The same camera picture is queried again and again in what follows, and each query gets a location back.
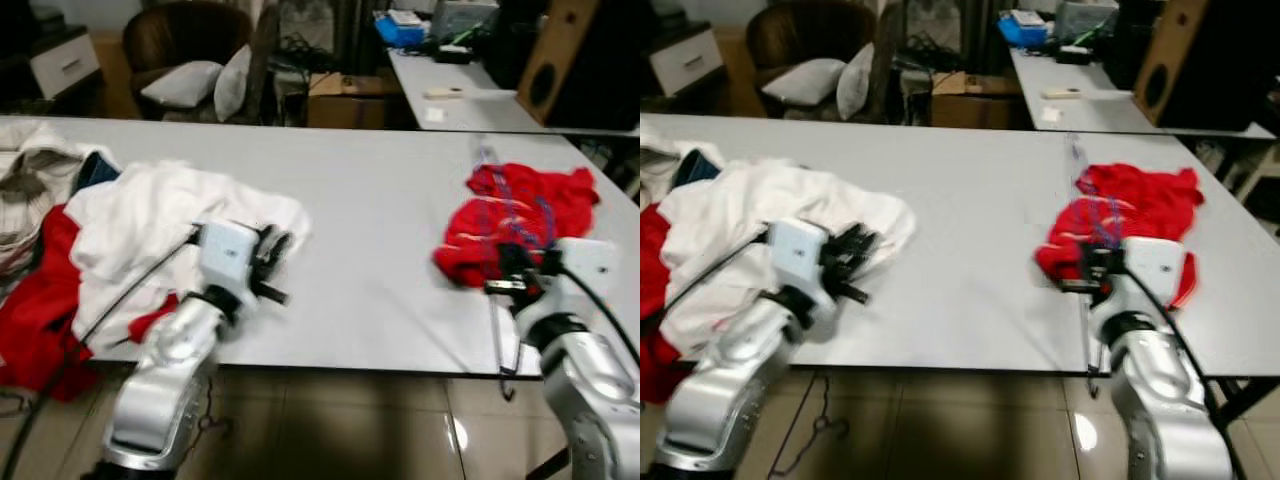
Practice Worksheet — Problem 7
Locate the blue clothes hanger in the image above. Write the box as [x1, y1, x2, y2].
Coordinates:
[1065, 135, 1141, 401]
[470, 135, 561, 403]

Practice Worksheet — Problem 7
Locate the red t-shirt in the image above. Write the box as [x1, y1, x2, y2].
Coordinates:
[433, 162, 603, 293]
[1035, 163, 1206, 309]

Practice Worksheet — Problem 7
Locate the white garment pile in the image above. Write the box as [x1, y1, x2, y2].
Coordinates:
[660, 160, 916, 359]
[65, 160, 311, 353]

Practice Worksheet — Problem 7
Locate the large white table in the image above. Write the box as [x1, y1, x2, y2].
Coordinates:
[640, 112, 1280, 431]
[0, 115, 641, 379]

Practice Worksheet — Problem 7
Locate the red garment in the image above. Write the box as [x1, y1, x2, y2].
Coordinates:
[640, 205, 721, 403]
[0, 205, 186, 403]

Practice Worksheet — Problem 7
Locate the narrow white table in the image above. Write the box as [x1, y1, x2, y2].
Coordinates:
[1010, 48, 1280, 139]
[388, 48, 641, 136]

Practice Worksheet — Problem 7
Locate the dark blue garment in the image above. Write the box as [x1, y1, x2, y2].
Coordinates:
[75, 150, 123, 193]
[688, 148, 733, 189]

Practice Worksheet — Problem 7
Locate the open brown cardboard box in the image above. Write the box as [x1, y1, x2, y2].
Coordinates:
[307, 72, 406, 129]
[930, 72, 1031, 129]

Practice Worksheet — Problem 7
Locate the white pillow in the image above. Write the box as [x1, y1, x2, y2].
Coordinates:
[140, 60, 223, 109]
[837, 42, 876, 121]
[213, 45, 253, 123]
[762, 58, 848, 106]

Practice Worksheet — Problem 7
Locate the beige striped garment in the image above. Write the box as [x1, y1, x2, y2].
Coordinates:
[640, 130, 706, 211]
[0, 122, 113, 286]

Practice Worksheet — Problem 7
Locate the brown wicker chair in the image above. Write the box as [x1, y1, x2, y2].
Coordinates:
[745, 0, 886, 121]
[122, 0, 263, 123]

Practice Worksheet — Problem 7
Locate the blue box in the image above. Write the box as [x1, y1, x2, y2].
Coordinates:
[998, 10, 1051, 49]
[375, 10, 431, 49]

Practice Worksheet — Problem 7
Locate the wooden speaker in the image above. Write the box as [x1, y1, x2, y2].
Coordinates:
[1135, 0, 1280, 129]
[515, 0, 641, 129]

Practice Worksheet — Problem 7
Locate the white drawer cabinet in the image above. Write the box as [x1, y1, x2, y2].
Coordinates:
[650, 28, 723, 96]
[28, 35, 101, 99]

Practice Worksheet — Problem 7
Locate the grey device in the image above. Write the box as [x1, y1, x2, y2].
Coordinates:
[1055, 0, 1119, 36]
[432, 0, 499, 41]

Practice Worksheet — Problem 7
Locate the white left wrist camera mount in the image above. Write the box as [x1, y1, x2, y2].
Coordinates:
[765, 218, 839, 306]
[195, 220, 263, 301]

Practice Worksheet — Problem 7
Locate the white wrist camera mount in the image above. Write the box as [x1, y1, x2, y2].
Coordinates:
[1090, 237, 1191, 341]
[195, 220, 263, 301]
[765, 218, 839, 306]
[515, 238, 621, 341]

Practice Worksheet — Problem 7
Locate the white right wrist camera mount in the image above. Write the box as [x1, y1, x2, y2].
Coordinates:
[515, 238, 621, 341]
[1090, 237, 1191, 341]

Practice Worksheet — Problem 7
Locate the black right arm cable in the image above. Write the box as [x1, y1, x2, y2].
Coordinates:
[1125, 268, 1226, 421]
[560, 265, 641, 366]

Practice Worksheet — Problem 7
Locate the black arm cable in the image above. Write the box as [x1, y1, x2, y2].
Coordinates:
[1125, 268, 1226, 421]
[655, 232, 771, 321]
[560, 265, 641, 366]
[0, 232, 201, 480]

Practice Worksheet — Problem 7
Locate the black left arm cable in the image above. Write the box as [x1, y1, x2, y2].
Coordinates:
[0, 232, 201, 480]
[655, 232, 771, 321]

